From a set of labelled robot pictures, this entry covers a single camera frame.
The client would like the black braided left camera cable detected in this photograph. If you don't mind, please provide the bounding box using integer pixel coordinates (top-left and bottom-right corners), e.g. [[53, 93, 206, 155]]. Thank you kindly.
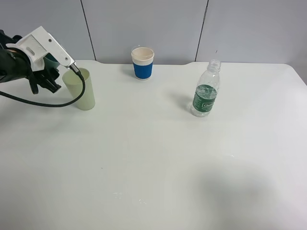
[[0, 64, 86, 108]]

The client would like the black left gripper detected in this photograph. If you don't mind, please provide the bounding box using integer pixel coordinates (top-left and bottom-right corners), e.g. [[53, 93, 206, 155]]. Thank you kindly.
[[29, 68, 61, 93]]

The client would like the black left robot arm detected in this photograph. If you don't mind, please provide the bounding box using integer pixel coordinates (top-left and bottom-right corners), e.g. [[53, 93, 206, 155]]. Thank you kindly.
[[0, 30, 61, 94]]

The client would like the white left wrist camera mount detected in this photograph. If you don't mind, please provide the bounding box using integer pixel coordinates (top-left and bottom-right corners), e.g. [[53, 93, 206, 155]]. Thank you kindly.
[[6, 26, 79, 72]]

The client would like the teal plastic cup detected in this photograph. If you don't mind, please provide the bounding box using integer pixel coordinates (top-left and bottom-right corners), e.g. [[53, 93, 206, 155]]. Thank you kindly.
[[44, 53, 60, 69]]

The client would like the blue sleeved paper cup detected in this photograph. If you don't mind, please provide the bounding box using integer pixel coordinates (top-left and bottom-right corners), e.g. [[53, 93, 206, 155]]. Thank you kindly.
[[131, 46, 154, 80]]

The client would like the clear water bottle green label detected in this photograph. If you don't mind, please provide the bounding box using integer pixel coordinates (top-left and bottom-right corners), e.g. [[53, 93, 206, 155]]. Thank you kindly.
[[190, 59, 221, 117]]

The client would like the light green plastic cup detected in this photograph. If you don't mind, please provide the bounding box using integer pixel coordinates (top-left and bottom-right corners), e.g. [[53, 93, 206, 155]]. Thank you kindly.
[[62, 68, 95, 111]]

